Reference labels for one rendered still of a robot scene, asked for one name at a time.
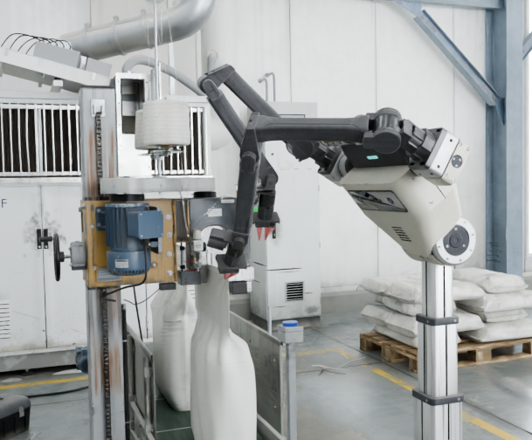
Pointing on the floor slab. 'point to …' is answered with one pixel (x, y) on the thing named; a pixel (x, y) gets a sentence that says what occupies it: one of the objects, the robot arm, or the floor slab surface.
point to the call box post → (291, 391)
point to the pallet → (476, 350)
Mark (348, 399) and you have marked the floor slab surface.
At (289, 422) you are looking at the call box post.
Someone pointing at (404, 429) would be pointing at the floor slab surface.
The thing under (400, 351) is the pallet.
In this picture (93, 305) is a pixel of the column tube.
